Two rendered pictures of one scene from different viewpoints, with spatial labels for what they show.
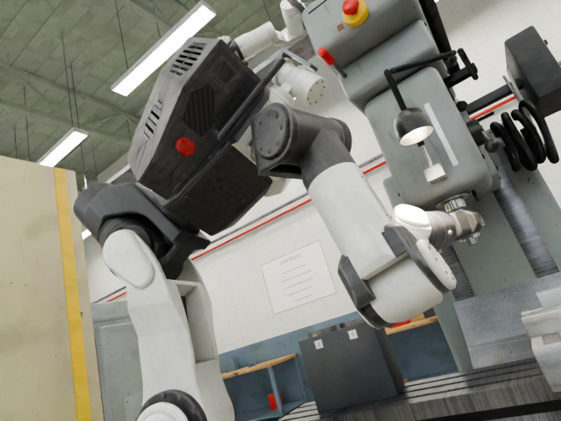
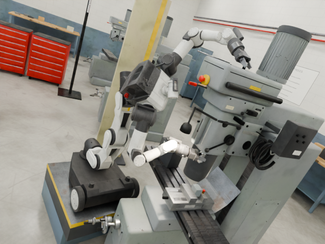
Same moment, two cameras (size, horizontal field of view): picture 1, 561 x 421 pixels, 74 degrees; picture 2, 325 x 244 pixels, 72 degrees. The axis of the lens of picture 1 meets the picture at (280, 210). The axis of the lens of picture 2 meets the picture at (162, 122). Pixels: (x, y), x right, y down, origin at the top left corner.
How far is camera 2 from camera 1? 1.30 m
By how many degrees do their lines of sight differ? 49
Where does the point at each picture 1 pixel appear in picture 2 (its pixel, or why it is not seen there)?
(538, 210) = (254, 174)
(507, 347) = (208, 187)
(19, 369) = not seen: hidden behind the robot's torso
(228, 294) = (253, 61)
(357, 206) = (133, 141)
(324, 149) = (138, 125)
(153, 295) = (117, 112)
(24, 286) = (133, 48)
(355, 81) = (206, 93)
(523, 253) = (240, 177)
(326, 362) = not seen: hidden behind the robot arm
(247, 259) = not seen: hidden behind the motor
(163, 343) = (116, 121)
